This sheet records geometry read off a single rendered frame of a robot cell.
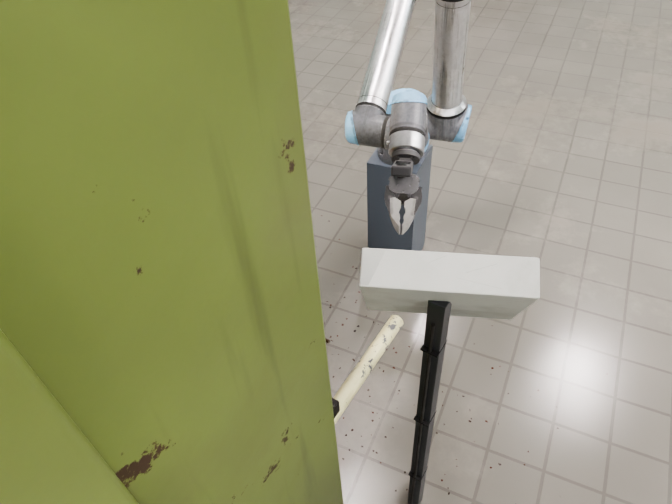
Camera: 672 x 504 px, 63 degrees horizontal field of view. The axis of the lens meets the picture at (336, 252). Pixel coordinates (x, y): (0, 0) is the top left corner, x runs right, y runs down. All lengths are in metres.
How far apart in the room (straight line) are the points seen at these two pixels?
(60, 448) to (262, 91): 0.41
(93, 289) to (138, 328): 0.09
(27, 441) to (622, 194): 3.18
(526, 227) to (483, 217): 0.22
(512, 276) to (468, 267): 0.08
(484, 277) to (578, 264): 1.82
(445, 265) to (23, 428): 0.81
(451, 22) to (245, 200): 1.36
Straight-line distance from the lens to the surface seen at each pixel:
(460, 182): 3.24
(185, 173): 0.59
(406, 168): 1.28
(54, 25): 0.47
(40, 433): 0.46
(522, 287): 1.09
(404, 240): 2.54
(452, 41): 1.97
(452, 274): 1.08
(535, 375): 2.42
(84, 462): 0.51
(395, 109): 1.44
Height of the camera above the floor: 1.96
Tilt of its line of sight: 45 degrees down
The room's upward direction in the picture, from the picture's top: 4 degrees counter-clockwise
